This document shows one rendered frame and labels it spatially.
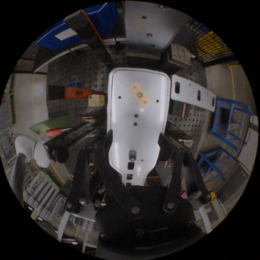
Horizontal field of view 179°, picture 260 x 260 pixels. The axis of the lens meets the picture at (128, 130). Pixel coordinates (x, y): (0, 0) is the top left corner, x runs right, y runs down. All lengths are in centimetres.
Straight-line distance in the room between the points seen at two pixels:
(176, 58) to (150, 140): 31
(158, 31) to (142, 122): 29
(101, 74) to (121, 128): 46
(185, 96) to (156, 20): 28
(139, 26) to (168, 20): 6
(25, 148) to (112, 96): 71
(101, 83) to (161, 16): 55
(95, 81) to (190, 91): 58
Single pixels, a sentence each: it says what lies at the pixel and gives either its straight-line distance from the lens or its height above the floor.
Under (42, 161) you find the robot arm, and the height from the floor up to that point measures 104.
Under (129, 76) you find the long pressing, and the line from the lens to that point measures 30.
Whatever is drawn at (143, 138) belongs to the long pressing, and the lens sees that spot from 32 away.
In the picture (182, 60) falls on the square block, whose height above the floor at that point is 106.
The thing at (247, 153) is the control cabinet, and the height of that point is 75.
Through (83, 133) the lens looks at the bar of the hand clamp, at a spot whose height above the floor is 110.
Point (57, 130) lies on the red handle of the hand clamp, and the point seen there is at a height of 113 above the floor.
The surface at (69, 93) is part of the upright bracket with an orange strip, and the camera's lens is 19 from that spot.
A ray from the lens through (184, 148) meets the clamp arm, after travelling 29.
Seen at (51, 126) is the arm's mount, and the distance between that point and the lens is 64.
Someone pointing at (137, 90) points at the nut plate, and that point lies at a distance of 28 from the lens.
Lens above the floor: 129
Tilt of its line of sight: 69 degrees down
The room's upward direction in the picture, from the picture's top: 176 degrees counter-clockwise
